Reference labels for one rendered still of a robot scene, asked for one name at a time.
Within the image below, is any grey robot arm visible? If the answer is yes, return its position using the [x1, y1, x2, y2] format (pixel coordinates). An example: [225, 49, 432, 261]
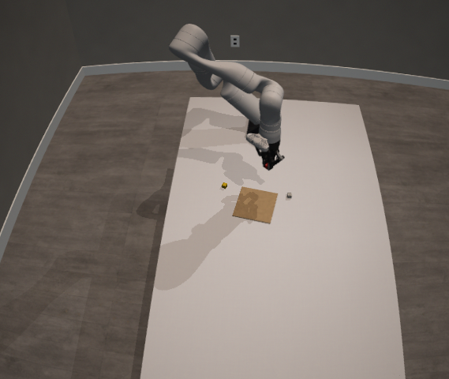
[169, 24, 284, 152]

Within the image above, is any brown square mat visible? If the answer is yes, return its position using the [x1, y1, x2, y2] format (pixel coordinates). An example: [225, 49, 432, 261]
[233, 187, 278, 223]

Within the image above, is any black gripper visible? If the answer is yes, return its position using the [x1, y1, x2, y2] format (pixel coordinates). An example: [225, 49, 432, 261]
[255, 140, 284, 170]

